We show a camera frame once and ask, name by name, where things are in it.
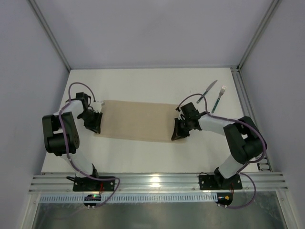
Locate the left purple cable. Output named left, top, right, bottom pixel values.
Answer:
left=58, top=82, right=122, bottom=208

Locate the front aluminium rail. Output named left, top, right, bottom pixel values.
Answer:
left=29, top=172, right=288, bottom=193

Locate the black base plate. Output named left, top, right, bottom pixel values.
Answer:
left=198, top=173, right=243, bottom=190
left=72, top=176, right=115, bottom=192

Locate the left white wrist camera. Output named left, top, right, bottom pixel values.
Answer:
left=91, top=101, right=105, bottom=113

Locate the beige cloth napkin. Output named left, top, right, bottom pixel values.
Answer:
left=95, top=100, right=179, bottom=143

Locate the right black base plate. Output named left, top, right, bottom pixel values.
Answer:
left=198, top=173, right=243, bottom=190

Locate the knife with green handle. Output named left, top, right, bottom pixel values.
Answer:
left=196, top=80, right=218, bottom=104

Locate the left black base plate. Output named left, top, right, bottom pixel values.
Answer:
left=72, top=176, right=115, bottom=192

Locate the purple cable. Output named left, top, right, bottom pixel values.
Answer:
left=58, top=82, right=122, bottom=208
left=177, top=93, right=269, bottom=210

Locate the right controller board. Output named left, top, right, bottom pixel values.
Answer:
left=216, top=193, right=233, bottom=208

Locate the left controller board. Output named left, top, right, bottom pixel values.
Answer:
left=83, top=194, right=102, bottom=209

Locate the aluminium frame post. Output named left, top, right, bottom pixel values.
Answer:
left=237, top=0, right=282, bottom=71
left=27, top=0, right=71, bottom=72

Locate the slotted cable duct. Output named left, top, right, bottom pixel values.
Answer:
left=39, top=193, right=217, bottom=204

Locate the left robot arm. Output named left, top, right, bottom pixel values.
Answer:
left=42, top=92, right=104, bottom=181

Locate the controller board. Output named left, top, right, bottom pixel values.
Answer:
left=216, top=193, right=233, bottom=208
left=83, top=194, right=102, bottom=209

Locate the right aluminium side rail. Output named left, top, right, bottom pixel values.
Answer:
left=231, top=67, right=273, bottom=172

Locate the left aluminium frame post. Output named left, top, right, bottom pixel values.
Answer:
left=27, top=0, right=71, bottom=72

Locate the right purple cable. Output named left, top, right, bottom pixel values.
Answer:
left=177, top=93, right=269, bottom=210

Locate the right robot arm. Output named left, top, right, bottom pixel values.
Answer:
left=171, top=103, right=267, bottom=190

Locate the fork with green handle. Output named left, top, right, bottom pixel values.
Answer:
left=211, top=85, right=226, bottom=113

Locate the right aluminium frame post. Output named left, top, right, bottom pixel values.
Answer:
left=237, top=0, right=282, bottom=71

